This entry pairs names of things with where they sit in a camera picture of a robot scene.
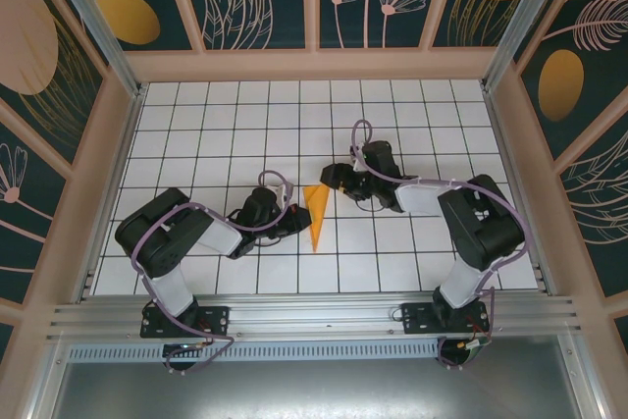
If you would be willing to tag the orange cloth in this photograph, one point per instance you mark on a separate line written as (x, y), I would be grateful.
(316, 215)

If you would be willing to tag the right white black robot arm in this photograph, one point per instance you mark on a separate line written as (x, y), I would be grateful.
(483, 227)

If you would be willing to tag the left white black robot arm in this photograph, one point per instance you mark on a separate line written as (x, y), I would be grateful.
(157, 242)

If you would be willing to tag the grey metal sheet panel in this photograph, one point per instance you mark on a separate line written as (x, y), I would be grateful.
(314, 389)

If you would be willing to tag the green circuit board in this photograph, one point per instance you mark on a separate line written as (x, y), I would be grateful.
(475, 345)

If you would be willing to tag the aluminium mounting rail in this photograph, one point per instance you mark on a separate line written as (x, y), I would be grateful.
(314, 316)

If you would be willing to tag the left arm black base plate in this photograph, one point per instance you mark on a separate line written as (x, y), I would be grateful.
(216, 317)

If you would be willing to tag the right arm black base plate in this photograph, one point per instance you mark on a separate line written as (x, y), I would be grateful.
(414, 316)

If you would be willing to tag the aluminium corner post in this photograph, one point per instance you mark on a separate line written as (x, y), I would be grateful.
(98, 31)
(520, 21)

